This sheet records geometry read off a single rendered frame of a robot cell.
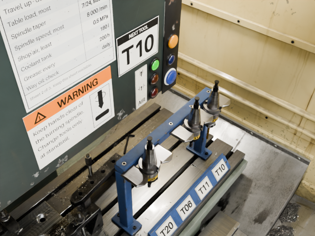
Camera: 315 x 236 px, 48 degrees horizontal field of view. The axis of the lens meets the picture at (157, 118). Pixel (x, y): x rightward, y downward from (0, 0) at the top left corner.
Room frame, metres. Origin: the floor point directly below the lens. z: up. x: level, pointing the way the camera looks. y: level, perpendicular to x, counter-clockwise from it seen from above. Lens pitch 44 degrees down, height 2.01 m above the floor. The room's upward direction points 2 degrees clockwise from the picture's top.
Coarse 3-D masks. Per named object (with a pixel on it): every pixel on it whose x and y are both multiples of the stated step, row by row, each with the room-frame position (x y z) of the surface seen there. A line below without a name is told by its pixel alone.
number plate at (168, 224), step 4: (168, 220) 0.62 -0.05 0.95; (172, 220) 0.62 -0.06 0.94; (164, 224) 0.60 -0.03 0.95; (168, 224) 0.61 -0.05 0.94; (172, 224) 0.61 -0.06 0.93; (160, 228) 0.59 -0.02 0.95; (164, 228) 0.59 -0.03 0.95; (168, 228) 0.60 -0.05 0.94; (172, 228) 0.60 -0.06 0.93; (176, 228) 0.61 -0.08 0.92; (156, 232) 0.57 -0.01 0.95; (160, 232) 0.57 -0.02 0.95; (164, 232) 0.58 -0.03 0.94; (168, 232) 0.58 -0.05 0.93; (172, 232) 0.59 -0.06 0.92
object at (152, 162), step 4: (144, 148) 0.64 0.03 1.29; (152, 148) 0.63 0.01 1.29; (144, 152) 0.63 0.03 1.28; (148, 152) 0.63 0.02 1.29; (152, 152) 0.63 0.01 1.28; (144, 156) 0.63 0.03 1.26; (148, 156) 0.62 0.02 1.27; (152, 156) 0.63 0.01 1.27; (144, 160) 0.63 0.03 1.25; (148, 160) 0.62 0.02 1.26; (152, 160) 0.62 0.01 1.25; (156, 160) 0.64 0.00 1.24; (144, 164) 0.62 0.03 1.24; (148, 164) 0.62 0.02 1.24; (152, 164) 0.62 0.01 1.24; (156, 164) 0.63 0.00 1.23; (148, 168) 0.62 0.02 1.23
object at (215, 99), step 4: (212, 88) 0.90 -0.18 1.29; (212, 92) 0.89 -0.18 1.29; (216, 92) 0.89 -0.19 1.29; (212, 96) 0.88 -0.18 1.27; (216, 96) 0.88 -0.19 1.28; (208, 100) 0.89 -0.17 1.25; (212, 100) 0.88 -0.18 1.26; (216, 100) 0.88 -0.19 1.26; (208, 104) 0.89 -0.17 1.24; (212, 104) 0.88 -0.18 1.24; (216, 104) 0.88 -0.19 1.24; (212, 108) 0.88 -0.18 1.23; (216, 108) 0.88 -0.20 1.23
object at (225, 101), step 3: (219, 96) 0.96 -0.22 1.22; (222, 96) 0.96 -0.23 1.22; (219, 99) 0.94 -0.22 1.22; (222, 99) 0.94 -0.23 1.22; (225, 99) 0.94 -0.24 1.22; (228, 99) 0.94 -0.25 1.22; (222, 102) 0.93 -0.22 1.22; (225, 102) 0.93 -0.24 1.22; (228, 102) 0.93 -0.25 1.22; (222, 105) 0.91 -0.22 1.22; (225, 105) 0.91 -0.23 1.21; (228, 105) 0.91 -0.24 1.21
